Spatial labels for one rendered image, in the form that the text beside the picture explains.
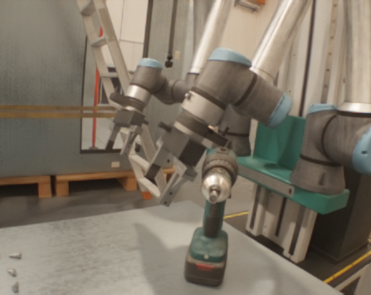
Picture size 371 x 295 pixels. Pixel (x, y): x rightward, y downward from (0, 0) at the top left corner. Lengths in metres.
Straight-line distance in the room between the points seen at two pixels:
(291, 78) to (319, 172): 0.52
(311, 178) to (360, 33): 0.44
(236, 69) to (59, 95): 1.96
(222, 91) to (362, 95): 0.36
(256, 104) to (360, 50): 0.31
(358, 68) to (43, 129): 2.21
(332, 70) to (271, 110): 0.54
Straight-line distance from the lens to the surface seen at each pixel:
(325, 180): 0.91
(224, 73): 0.57
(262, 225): 1.41
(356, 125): 0.74
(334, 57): 1.12
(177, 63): 2.74
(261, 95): 0.60
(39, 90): 2.38
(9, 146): 2.45
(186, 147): 0.55
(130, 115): 0.90
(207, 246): 0.50
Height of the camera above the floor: 0.98
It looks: 12 degrees down
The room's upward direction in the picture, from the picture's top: 6 degrees clockwise
